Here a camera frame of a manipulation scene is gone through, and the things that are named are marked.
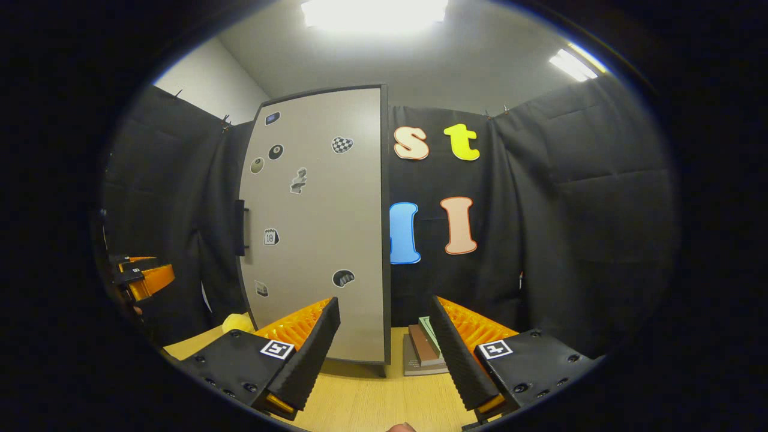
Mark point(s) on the black backdrop cloth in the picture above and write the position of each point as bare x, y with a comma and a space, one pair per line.
570, 240

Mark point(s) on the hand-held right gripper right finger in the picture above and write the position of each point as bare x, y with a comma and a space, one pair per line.
456, 354

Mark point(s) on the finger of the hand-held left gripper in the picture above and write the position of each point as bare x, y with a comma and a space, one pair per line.
153, 281
138, 260

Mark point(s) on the brown book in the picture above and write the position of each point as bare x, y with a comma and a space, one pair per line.
423, 348

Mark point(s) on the dark grey cabinet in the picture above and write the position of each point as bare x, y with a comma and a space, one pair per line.
387, 240

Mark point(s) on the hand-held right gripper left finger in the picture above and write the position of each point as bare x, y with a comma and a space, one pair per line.
311, 354

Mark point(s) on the small ceiling light panel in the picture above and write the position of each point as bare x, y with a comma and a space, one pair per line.
573, 65

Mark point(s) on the yellow ball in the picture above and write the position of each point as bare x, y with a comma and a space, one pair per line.
237, 324

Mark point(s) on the large ceiling light panel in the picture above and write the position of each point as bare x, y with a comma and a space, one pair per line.
375, 13

